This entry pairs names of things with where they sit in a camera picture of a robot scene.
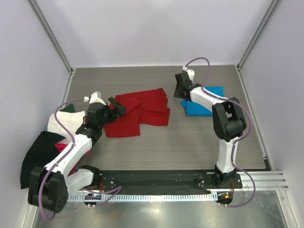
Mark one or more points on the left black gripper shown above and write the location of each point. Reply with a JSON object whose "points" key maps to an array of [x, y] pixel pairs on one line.
{"points": [[120, 110]]}

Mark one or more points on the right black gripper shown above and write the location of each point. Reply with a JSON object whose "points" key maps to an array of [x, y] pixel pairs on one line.
{"points": [[177, 93]]}

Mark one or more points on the red t shirt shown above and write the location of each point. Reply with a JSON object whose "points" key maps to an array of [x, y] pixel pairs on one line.
{"points": [[145, 107]]}

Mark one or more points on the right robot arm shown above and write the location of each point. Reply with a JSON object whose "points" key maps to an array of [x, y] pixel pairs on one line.
{"points": [[228, 124]]}

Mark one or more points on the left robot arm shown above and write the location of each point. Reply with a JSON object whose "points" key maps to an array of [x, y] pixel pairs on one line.
{"points": [[51, 185]]}

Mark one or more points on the folded blue t shirt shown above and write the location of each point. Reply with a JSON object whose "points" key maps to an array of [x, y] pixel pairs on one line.
{"points": [[195, 109]]}

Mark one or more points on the dark green t shirt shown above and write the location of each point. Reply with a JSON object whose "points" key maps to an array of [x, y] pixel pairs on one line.
{"points": [[68, 108]]}

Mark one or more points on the white t shirt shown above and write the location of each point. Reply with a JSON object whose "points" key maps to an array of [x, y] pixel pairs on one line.
{"points": [[72, 121]]}

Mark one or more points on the black t shirt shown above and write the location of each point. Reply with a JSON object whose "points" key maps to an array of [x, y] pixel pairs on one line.
{"points": [[42, 151]]}

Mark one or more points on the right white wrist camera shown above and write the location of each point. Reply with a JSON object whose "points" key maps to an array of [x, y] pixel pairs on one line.
{"points": [[190, 72]]}

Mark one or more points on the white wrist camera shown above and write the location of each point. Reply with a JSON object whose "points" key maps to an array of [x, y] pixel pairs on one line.
{"points": [[94, 98], [190, 72]]}

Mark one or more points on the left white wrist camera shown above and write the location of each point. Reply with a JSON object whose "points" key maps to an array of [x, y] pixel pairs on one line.
{"points": [[94, 98]]}

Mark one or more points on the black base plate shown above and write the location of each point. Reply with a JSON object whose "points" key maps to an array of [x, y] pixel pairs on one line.
{"points": [[153, 179]]}

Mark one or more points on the slotted cable duct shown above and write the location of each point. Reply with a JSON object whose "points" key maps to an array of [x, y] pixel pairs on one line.
{"points": [[94, 197]]}

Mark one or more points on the right aluminium frame post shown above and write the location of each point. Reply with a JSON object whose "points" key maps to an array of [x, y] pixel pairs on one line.
{"points": [[259, 31]]}

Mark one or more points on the aluminium frame post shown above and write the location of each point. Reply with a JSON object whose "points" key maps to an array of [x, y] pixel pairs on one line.
{"points": [[51, 36], [259, 31]]}

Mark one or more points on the left aluminium frame post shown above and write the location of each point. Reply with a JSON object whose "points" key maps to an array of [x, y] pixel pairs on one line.
{"points": [[51, 36]]}

